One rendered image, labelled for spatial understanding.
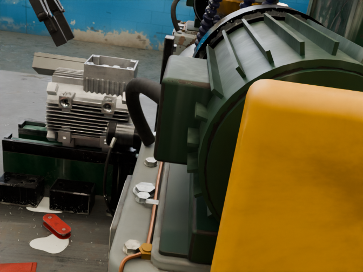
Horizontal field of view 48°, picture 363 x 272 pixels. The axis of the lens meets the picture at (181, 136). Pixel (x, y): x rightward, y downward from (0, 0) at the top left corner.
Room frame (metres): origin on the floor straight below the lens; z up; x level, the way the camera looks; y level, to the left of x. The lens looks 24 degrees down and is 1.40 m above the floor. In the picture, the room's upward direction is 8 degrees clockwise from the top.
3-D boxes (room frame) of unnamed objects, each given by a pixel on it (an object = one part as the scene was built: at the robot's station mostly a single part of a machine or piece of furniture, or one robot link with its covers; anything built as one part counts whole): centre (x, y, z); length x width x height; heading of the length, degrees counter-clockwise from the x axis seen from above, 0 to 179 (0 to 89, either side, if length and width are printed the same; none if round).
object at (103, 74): (0.98, 0.20, 1.11); 0.12 x 0.11 x 0.07; 93
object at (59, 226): (0.75, 0.25, 0.81); 0.09 x 0.03 x 0.02; 52
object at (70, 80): (0.98, 0.23, 1.02); 0.20 x 0.19 x 0.19; 93
